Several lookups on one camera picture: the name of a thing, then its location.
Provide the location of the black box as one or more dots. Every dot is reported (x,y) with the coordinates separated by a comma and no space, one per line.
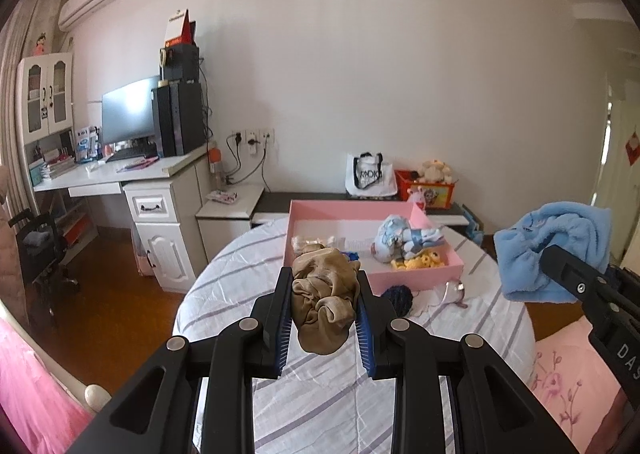
(180,61)

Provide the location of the stack of books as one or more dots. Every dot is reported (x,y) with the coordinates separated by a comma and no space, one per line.
(50,171)

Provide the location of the beige quilted coat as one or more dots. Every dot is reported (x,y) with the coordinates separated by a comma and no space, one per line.
(10,244)

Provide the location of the pink ruffled cloth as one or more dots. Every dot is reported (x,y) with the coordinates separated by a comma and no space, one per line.
(35,384)

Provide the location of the black keyboard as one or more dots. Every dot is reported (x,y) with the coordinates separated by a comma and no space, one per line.
(130,156)

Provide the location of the orange lid bottle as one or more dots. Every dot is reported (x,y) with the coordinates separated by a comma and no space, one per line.
(215,166)

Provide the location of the blue cloth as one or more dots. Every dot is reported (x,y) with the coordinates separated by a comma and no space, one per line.
(352,256)

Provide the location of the tan stockings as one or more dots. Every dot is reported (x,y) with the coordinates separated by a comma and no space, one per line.
(320,304)

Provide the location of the black computer tower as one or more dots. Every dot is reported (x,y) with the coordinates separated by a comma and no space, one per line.
(182,118)

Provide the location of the pink papers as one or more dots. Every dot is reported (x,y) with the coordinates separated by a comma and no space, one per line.
(140,163)

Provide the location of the white tote bag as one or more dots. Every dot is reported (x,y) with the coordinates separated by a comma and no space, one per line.
(370,176)

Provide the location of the pink floral bed sheet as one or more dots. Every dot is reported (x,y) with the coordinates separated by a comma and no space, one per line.
(565,374)

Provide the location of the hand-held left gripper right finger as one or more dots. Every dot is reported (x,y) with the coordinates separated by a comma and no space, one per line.
(365,334)

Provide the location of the red door decoration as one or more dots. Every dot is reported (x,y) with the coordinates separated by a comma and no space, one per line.
(633,148)

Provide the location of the dark blue knit item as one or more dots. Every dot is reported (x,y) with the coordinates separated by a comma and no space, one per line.
(398,299)

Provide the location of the beige plush toy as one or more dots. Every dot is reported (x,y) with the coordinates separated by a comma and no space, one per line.
(435,171)

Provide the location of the white hutch cabinet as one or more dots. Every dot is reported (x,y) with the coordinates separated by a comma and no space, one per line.
(45,93)

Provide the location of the white desk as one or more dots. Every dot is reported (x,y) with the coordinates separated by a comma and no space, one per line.
(125,168)

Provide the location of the pink cardboard box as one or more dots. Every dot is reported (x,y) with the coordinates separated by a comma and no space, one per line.
(325,224)

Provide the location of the pink plush toy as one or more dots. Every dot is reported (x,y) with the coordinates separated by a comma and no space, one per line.
(419,196)

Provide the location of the small printed packet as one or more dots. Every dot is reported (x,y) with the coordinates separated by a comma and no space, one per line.
(222,197)

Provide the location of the light blue towel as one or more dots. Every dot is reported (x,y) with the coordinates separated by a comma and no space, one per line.
(550,234)

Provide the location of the yellow crochet toy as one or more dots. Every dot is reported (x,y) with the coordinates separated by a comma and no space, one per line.
(420,261)

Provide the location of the red and white calendar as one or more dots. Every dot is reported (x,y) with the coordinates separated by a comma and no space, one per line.
(180,28)

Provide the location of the blue and white carton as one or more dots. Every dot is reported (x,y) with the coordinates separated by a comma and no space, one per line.
(87,143)

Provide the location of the small doll figure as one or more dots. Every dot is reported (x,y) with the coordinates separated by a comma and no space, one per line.
(41,44)

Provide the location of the white striped tablecloth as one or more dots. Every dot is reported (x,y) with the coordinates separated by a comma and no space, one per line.
(250,254)

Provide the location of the red toy box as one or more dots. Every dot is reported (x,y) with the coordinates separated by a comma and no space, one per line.
(440,196)

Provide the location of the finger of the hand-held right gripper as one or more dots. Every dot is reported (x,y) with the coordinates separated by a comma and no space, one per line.
(580,288)
(627,280)

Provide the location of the blue dress doll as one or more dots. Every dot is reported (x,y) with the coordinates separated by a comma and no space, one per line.
(400,239)

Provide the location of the black computer monitor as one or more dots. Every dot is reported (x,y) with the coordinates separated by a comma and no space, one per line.
(127,111)

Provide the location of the white drawer cabinet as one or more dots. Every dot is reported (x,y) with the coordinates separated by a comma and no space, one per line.
(160,234)

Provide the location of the beige curtain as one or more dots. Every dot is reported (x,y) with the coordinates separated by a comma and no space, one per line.
(20,83)

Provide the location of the white bed frame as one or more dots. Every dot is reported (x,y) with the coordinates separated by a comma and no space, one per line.
(95,396)

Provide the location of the white wall outlet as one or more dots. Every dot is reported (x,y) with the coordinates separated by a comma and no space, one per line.
(253,139)
(238,138)
(267,136)

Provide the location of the black office chair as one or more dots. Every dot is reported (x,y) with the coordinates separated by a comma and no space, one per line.
(40,254)

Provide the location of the white low side cabinet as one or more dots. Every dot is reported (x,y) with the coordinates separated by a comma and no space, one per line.
(225,209)

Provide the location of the blue boxes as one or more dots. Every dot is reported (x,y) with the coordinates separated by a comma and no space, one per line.
(472,226)

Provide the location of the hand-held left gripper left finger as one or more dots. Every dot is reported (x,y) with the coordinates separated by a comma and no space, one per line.
(282,324)

